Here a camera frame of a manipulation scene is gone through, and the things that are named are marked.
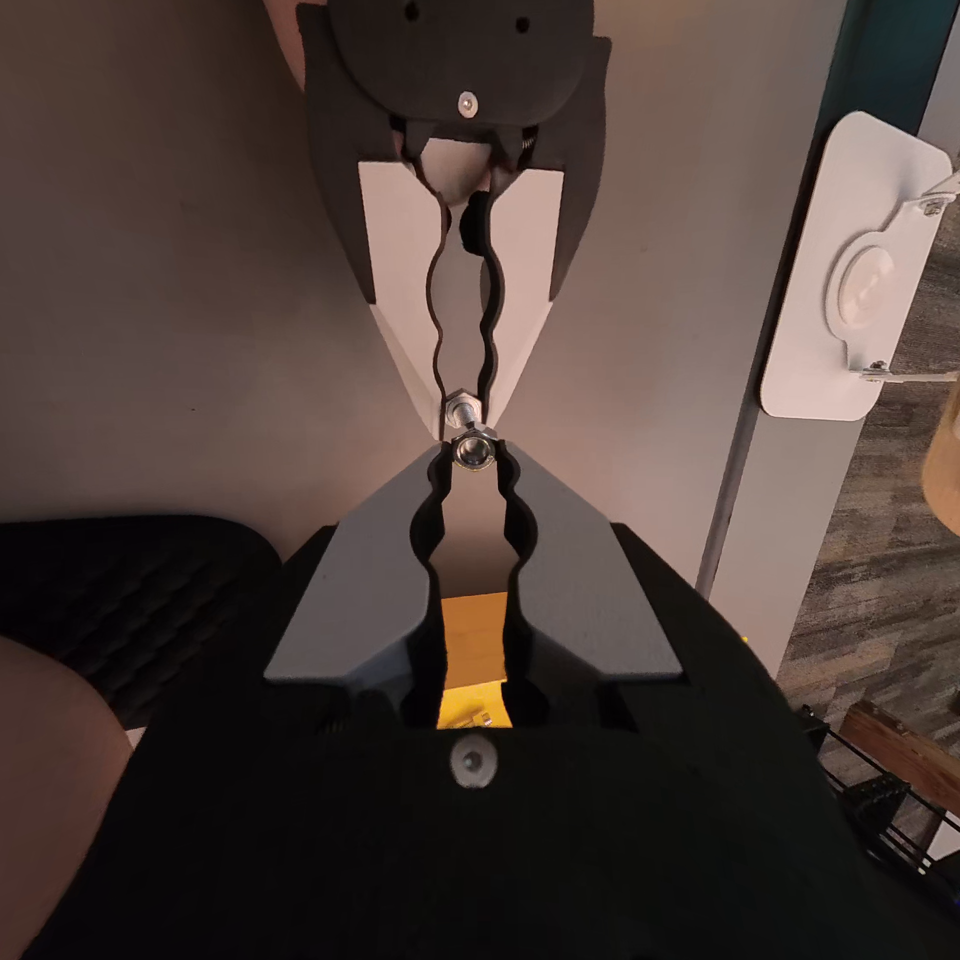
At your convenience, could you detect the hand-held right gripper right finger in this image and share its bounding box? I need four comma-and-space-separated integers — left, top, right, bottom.
491, 438, 684, 727

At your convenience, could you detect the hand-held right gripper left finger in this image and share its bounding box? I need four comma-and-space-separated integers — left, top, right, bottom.
264, 441, 453, 727

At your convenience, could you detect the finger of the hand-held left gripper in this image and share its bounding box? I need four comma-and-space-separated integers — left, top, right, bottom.
358, 159, 453, 441
457, 166, 566, 425

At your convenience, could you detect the yellow plastic bin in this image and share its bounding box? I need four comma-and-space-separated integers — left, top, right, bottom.
437, 592, 519, 730

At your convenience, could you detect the steel hex bolt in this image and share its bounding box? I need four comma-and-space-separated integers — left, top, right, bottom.
442, 387, 492, 436

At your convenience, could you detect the steel hex nut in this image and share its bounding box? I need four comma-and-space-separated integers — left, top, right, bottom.
450, 426, 498, 474

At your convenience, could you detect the person's right forearm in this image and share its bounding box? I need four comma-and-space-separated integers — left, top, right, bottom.
0, 636, 136, 960

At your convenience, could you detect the instruction sheet on stand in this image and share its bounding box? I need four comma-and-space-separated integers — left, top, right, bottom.
921, 390, 960, 537

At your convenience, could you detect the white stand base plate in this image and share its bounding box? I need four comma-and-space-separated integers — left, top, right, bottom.
759, 111, 955, 423

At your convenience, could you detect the wooden post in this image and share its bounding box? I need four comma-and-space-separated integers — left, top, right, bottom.
840, 699, 960, 815

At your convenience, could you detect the black wire rack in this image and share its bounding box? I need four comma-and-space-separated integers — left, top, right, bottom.
798, 705, 960, 879

